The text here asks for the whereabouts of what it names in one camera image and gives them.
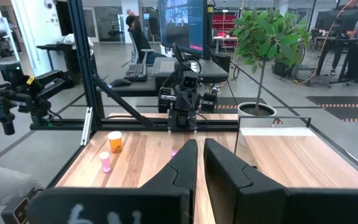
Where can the white cloth pile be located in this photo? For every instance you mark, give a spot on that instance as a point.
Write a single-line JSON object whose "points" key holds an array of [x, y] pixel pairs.
{"points": [[70, 39]]}

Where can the silver frame bracket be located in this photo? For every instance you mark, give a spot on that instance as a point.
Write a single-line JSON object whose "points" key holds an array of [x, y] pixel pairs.
{"points": [[87, 126]]}

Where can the black computer case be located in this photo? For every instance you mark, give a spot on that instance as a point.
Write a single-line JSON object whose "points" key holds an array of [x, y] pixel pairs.
{"points": [[222, 62]]}

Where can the black aluminium frame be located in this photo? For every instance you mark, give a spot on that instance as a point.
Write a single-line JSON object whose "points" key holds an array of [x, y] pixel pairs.
{"points": [[84, 62]]}

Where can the black side table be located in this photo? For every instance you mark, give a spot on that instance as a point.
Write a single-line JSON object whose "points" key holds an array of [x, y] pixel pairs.
{"points": [[57, 47]]}

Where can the grey office chair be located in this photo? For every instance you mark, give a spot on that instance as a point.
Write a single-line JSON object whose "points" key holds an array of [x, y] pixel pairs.
{"points": [[147, 50]]}

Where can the red storage shelving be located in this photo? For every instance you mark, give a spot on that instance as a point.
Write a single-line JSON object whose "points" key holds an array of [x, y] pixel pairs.
{"points": [[224, 21]]}

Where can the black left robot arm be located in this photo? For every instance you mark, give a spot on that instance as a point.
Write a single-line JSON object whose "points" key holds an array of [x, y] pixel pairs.
{"points": [[182, 120]]}

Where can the large computer monitor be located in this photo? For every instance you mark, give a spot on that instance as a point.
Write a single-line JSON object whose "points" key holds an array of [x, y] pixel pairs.
{"points": [[182, 25]]}

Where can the black standing desk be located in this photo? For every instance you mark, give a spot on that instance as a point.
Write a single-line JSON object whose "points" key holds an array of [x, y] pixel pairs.
{"points": [[325, 39]]}

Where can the grey desk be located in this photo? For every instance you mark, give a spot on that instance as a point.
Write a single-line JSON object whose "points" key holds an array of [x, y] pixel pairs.
{"points": [[210, 71]]}

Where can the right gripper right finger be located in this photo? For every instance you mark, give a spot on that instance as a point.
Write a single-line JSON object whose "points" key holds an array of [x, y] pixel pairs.
{"points": [[244, 199]]}

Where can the black hazard striped floor mat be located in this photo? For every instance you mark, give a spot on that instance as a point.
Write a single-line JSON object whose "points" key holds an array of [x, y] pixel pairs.
{"points": [[346, 113], [227, 101]]}

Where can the white plant pot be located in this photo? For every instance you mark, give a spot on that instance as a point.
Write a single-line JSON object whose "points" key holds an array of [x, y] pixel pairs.
{"points": [[250, 121]]}

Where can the white dome camera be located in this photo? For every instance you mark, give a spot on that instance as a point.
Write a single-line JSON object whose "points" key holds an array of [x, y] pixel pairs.
{"points": [[48, 4]]}

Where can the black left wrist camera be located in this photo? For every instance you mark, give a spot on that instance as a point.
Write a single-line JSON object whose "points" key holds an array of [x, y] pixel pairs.
{"points": [[190, 81]]}

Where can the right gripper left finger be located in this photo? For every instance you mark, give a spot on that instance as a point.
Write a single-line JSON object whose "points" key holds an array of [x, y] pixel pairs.
{"points": [[166, 205]]}

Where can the person's forearm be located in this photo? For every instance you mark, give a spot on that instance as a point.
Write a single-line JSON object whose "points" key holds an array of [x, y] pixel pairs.
{"points": [[5, 183]]}

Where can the orange pill bottle white cap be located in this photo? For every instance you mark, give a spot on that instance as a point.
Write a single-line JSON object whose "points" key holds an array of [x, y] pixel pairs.
{"points": [[115, 145]]}

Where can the pink pill bottle white cap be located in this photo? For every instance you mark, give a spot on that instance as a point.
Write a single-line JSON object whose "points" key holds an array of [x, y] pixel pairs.
{"points": [[105, 163], [173, 152]]}

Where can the black computer mouse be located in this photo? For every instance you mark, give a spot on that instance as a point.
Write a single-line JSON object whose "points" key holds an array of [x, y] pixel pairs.
{"points": [[120, 82]]}

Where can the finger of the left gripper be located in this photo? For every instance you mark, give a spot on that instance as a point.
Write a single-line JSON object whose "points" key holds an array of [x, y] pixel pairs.
{"points": [[209, 104], [165, 104]]}

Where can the green leafy plant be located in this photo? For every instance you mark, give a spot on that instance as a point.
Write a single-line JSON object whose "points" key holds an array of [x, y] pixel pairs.
{"points": [[269, 34]]}

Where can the black keyboard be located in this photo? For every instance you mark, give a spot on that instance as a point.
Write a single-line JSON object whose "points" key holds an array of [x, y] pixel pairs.
{"points": [[135, 72]]}

